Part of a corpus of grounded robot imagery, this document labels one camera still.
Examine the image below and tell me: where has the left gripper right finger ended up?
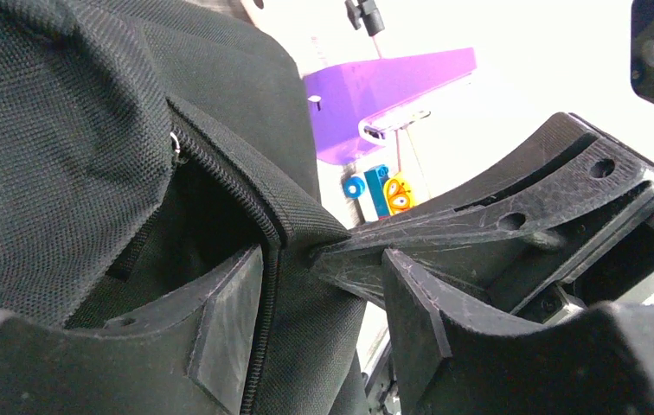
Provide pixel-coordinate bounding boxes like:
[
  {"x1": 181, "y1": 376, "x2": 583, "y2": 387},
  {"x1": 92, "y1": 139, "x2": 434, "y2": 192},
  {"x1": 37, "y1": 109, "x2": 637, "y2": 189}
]
[{"x1": 381, "y1": 248, "x2": 609, "y2": 415}]

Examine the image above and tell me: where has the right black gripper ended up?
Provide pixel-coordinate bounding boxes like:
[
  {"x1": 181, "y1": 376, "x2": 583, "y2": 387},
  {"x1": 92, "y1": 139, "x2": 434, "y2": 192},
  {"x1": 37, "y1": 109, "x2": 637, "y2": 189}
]
[{"x1": 313, "y1": 113, "x2": 654, "y2": 323}]

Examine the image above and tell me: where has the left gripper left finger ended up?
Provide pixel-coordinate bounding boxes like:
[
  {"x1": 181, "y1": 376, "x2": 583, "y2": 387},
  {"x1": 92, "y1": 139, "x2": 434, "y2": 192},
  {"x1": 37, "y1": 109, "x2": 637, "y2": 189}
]
[{"x1": 67, "y1": 245, "x2": 264, "y2": 414}]

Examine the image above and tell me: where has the black backpack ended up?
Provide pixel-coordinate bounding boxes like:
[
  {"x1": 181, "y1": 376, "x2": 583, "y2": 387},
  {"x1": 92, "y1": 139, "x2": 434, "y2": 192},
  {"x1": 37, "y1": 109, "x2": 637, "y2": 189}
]
[{"x1": 0, "y1": 1, "x2": 368, "y2": 414}]

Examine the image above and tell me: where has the colourful toy train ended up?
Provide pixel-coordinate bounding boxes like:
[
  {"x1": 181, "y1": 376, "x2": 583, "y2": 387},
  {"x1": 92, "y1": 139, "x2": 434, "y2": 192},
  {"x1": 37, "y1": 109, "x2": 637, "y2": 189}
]
[{"x1": 343, "y1": 164, "x2": 417, "y2": 222}]

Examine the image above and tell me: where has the purple metronome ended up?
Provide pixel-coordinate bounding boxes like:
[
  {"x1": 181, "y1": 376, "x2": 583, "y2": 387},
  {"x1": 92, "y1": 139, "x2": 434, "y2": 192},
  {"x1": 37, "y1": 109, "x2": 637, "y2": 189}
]
[{"x1": 304, "y1": 48, "x2": 477, "y2": 165}]

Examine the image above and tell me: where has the pink perforated stand board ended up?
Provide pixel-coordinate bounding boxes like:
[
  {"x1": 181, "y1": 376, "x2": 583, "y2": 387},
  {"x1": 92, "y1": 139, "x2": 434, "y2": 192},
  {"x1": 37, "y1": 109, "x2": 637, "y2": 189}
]
[{"x1": 240, "y1": 0, "x2": 265, "y2": 27}]

